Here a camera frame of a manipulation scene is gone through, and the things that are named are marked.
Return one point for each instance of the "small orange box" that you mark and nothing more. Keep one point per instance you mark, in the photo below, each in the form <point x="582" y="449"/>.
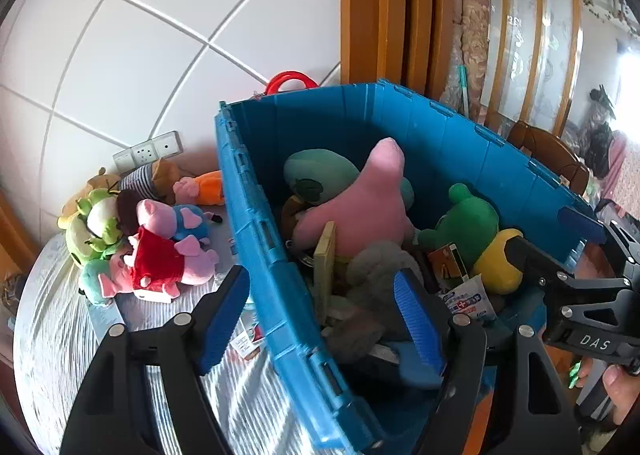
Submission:
<point x="447" y="265"/>

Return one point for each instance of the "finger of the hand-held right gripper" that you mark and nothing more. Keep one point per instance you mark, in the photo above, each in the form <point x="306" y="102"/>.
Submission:
<point x="582" y="225"/>
<point x="530" y="257"/>

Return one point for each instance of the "frosted glass sliding door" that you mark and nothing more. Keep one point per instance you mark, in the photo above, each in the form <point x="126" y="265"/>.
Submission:
<point x="525" y="35"/>

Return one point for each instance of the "green frog plush toy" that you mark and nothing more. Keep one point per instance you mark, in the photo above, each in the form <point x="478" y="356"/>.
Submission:
<point x="470" y="225"/>

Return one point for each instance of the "small card packet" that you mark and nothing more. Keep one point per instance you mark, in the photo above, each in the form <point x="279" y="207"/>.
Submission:
<point x="247" y="342"/>

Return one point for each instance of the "yellow brown plush toy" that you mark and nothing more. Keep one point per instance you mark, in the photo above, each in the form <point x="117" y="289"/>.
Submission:
<point x="102" y="181"/>

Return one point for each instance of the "blue plastic crate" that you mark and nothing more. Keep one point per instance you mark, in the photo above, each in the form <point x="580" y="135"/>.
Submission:
<point x="350" y="110"/>

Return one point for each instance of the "wooden door frame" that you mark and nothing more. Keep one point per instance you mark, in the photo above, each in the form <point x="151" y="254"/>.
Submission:
<point x="360" y="10"/>

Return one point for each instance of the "rolled patterned carpet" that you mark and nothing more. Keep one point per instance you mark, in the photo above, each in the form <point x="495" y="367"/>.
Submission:
<point x="472" y="35"/>

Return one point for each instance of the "pink pig plush blue dress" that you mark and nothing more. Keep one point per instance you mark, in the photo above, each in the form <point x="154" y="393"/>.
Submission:
<point x="185" y="220"/>

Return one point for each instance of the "pink starfish plush toy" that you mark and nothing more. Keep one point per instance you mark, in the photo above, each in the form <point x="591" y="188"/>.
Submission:
<point x="360" y="205"/>

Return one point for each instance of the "dark brown plush toy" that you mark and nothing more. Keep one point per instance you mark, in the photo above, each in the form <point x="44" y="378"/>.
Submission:
<point x="127" y="210"/>

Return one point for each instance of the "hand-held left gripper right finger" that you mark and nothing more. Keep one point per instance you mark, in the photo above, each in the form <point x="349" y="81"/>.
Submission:
<point x="417" y="330"/>

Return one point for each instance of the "mint green plush toy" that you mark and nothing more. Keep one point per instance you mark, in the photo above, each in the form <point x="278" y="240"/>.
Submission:
<point x="92" y="282"/>

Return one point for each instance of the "white wall socket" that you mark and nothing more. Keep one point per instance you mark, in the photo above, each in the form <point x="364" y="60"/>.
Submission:
<point x="145" y="152"/>

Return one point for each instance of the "grey plush toy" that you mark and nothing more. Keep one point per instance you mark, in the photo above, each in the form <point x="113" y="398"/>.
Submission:
<point x="375" y="270"/>

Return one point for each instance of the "teal round-headed plush toy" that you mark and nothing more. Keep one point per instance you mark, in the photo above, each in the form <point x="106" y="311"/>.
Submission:
<point x="312" y="170"/>

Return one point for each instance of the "wooden picture frame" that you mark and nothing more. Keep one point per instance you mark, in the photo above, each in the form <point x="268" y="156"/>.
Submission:
<point x="325" y="260"/>

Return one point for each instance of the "wooden chair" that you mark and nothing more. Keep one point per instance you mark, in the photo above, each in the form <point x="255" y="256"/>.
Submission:
<point x="545" y="145"/>

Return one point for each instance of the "white tissue packet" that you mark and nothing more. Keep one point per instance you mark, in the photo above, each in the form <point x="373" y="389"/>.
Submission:
<point x="467" y="302"/>

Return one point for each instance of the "white striped desktop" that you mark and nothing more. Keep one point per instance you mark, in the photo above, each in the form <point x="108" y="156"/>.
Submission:
<point x="60" y="335"/>

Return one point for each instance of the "person's right hand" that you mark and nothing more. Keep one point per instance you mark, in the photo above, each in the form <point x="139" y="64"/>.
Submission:
<point x="622" y="390"/>

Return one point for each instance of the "pink pig plush orange dress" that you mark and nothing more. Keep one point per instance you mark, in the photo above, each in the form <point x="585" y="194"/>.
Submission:
<point x="205" y="190"/>

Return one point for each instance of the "striped plush doll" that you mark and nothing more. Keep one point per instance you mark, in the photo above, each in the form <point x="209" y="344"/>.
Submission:
<point x="137" y="177"/>

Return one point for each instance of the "pink pig plush red dress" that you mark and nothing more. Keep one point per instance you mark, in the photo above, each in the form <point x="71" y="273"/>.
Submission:
<point x="155" y="260"/>

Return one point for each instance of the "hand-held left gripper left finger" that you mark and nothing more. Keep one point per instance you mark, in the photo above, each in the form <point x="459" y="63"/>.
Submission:
<point x="225" y="320"/>

